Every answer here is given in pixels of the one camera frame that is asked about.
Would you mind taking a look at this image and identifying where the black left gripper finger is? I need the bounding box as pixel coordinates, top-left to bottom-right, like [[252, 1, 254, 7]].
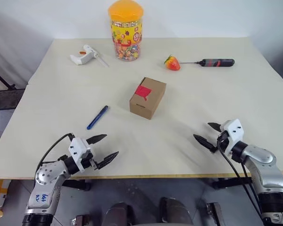
[[86, 134, 108, 145], [93, 151, 120, 170]]

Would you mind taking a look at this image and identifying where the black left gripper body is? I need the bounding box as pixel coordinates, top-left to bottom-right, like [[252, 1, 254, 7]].
[[81, 150, 102, 171]]

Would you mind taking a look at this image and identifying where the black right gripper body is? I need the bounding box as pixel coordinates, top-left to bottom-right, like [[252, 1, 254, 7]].
[[210, 130, 229, 154]]

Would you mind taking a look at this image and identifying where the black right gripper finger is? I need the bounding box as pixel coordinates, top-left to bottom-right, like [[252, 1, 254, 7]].
[[193, 134, 216, 153], [207, 121, 222, 133]]

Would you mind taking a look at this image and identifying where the blue pen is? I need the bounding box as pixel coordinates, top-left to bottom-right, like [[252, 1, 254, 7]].
[[86, 105, 108, 130]]

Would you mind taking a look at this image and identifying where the brown cardboard box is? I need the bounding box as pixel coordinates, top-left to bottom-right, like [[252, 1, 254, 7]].
[[129, 77, 167, 120]]

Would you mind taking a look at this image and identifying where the red tape strip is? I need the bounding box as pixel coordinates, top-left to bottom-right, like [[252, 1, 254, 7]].
[[135, 86, 153, 101]]

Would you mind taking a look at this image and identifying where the black table leg with caster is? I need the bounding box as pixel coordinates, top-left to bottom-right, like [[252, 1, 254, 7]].
[[61, 178, 92, 192], [212, 176, 253, 190]]

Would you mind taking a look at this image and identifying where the dark rounded shape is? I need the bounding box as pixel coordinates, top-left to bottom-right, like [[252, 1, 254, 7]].
[[159, 197, 194, 226], [106, 202, 135, 226]]

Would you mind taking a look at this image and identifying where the black and red screwdriver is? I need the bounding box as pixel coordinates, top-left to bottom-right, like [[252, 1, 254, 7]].
[[179, 58, 235, 68]]

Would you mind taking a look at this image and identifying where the toy strawberry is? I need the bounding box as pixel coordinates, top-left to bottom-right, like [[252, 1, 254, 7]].
[[164, 55, 181, 71]]

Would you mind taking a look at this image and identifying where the white glue gun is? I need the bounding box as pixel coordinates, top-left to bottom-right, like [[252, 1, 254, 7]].
[[69, 44, 110, 68]]

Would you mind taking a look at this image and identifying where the black mesh seat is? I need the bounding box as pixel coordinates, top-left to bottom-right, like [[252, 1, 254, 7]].
[[0, 89, 25, 111]]

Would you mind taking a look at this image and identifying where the candy jar with orange lid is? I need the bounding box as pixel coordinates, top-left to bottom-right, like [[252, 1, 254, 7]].
[[108, 0, 144, 62]]

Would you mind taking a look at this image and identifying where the black tripod stand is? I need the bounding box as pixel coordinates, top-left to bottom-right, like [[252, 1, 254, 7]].
[[0, 65, 17, 90]]

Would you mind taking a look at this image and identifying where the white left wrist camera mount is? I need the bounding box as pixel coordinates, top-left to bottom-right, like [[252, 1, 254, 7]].
[[68, 137, 92, 174]]

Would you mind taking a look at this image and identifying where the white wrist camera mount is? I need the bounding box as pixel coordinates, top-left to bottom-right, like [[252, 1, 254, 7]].
[[68, 137, 92, 174], [218, 119, 246, 157]]

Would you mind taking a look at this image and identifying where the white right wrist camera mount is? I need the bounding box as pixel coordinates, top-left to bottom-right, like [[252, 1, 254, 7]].
[[218, 119, 246, 157]]

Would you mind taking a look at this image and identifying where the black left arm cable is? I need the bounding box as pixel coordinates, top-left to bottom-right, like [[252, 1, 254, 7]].
[[38, 133, 76, 170]]

